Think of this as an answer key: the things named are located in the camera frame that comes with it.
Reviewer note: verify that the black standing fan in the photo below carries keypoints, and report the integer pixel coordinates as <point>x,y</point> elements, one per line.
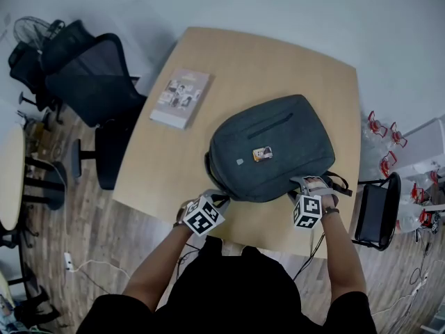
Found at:
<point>29,30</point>

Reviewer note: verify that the person's black clothing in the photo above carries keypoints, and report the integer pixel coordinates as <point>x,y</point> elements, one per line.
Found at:
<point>229,291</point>

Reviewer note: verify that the white cabinet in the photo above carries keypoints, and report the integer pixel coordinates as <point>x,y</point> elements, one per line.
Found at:
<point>427,144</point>

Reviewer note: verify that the group of clear water jugs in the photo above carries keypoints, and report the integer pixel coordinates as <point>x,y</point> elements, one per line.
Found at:
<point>373,144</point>

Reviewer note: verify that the person's right hand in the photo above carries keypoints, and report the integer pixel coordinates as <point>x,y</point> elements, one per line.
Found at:
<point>327,197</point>

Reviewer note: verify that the round beige table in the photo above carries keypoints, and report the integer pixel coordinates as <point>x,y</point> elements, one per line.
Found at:
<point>10,179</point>

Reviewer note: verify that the person's right forearm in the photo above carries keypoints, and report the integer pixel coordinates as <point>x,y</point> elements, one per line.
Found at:
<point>342,259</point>

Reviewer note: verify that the white power strip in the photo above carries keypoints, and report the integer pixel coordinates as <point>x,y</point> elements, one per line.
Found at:
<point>69,261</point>

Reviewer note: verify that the small printed badge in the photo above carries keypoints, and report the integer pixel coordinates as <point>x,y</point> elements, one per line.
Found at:
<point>261,153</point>

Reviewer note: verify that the black folding chair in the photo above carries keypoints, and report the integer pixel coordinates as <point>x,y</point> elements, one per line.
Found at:
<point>373,214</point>

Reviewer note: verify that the person's left forearm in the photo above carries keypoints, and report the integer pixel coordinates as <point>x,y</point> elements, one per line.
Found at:
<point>156,266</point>

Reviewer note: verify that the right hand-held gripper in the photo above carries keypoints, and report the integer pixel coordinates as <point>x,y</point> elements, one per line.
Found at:
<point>307,212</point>

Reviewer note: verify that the beige paperback book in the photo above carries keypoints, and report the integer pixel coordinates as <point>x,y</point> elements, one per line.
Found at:
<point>180,97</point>

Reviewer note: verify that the black mesh office chair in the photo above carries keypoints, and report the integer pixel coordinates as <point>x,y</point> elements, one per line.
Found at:
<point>66,44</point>
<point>34,308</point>
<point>94,82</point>

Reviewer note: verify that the dark grey backpack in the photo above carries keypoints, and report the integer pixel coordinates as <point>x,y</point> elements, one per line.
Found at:
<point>274,134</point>

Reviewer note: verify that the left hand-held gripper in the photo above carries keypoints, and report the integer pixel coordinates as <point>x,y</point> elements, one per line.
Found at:
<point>201,219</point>

